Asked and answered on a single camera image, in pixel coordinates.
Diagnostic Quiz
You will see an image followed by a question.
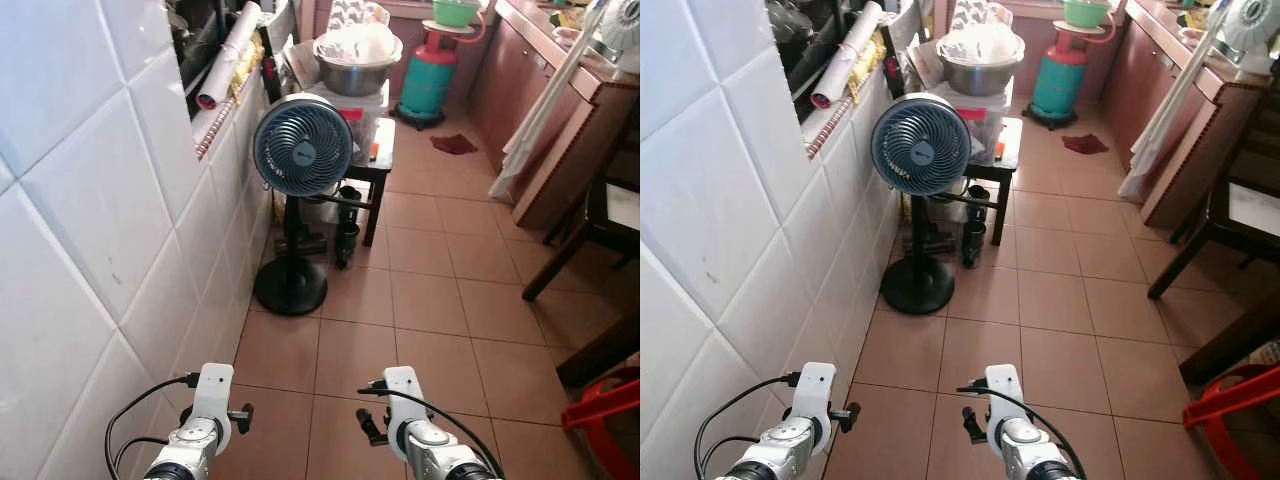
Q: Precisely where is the blue standing fan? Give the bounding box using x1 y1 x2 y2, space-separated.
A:
252 92 354 318
869 92 972 317

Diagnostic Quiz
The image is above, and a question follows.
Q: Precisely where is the large steel basin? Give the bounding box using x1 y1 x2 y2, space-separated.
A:
936 24 1027 99
312 24 405 99

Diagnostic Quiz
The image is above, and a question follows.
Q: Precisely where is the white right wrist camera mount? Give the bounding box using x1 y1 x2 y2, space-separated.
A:
383 365 427 443
984 363 1028 433

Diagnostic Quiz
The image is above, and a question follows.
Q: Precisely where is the rolled white paper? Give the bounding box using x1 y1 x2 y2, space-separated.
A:
811 1 885 112
196 1 264 112

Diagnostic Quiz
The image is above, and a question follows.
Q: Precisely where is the dark wooden chair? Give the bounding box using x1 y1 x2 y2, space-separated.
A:
521 98 641 303
1147 90 1280 301

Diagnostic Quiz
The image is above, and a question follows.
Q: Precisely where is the long white board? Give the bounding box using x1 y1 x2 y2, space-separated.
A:
1116 0 1237 205
488 0 613 205

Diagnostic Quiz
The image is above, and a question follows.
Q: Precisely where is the clear plastic storage box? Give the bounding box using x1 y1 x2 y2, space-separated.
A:
940 82 1017 167
308 80 393 167

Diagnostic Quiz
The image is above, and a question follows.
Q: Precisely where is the red plastic stool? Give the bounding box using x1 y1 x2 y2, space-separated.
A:
1181 362 1280 480
559 364 641 480

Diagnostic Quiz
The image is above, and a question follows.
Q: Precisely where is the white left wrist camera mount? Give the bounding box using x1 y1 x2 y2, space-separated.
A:
794 361 840 453
189 362 237 457

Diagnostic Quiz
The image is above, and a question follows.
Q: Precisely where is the green plastic bowl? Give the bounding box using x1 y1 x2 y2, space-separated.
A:
431 0 484 29
1061 0 1113 29

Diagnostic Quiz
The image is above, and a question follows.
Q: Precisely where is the brown kitchen cabinet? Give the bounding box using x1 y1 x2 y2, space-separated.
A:
1098 0 1280 231
468 0 641 233

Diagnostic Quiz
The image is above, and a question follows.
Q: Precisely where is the teal gas cylinder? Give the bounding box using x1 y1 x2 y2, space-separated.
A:
1028 30 1089 129
396 29 460 128

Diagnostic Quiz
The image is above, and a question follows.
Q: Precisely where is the small black side table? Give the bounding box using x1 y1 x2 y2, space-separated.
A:
950 114 1024 248
328 114 398 248

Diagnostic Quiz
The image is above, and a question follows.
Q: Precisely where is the white fan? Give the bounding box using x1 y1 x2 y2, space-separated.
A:
598 0 641 57
1222 0 1280 59

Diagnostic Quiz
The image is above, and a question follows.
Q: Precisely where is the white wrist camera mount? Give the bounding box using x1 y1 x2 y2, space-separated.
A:
383 365 427 443
189 362 237 457
794 361 840 453
984 363 1028 433

